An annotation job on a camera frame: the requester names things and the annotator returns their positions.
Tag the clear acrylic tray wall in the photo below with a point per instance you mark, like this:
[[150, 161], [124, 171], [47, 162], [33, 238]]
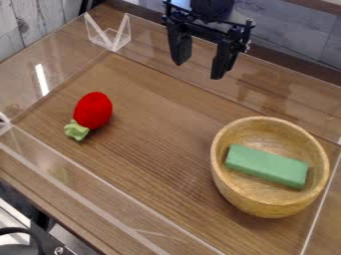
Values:
[[113, 221]]

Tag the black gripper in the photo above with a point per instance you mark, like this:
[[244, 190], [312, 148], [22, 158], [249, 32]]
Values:
[[213, 18]]

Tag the red plush strawberry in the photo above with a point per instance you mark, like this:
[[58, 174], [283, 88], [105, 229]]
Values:
[[93, 112]]

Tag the clear acrylic corner bracket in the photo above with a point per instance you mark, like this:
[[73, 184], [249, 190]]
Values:
[[110, 39]]

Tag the brown wooden bowl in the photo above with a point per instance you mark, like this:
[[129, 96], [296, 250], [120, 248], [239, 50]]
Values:
[[257, 196]]

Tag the green rectangular block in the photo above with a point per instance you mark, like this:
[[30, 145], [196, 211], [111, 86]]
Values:
[[269, 166]]

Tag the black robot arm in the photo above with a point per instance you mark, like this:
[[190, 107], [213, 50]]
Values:
[[212, 20]]

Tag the black metal bracket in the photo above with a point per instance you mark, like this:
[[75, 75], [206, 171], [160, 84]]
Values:
[[50, 243]]

